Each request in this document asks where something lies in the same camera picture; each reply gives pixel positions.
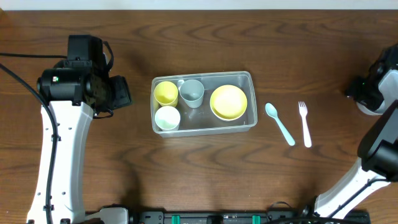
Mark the grey plastic bowl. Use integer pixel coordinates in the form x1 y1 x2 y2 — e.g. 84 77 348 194
356 103 380 116

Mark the yellow plastic cup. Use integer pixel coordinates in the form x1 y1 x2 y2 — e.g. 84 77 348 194
153 81 178 110

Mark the pale green plastic cup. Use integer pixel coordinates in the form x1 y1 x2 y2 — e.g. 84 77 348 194
154 106 181 131

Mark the grey plastic cup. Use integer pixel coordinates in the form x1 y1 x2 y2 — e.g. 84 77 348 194
180 80 205 109

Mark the yellow plastic bowl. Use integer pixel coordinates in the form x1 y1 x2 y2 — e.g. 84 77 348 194
210 85 248 111

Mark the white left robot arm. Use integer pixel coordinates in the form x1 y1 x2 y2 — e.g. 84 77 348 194
27 35 132 223

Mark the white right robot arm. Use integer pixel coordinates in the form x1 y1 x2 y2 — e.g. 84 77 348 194
309 45 397 219

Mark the clear plastic container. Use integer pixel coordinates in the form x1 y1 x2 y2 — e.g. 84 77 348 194
150 71 257 138

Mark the pink plastic fork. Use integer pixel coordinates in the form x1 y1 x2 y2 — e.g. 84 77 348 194
298 101 312 147

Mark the mint green plastic spoon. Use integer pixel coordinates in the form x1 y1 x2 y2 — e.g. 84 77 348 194
265 103 295 146

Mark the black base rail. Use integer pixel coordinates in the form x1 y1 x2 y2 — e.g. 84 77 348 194
102 201 371 224

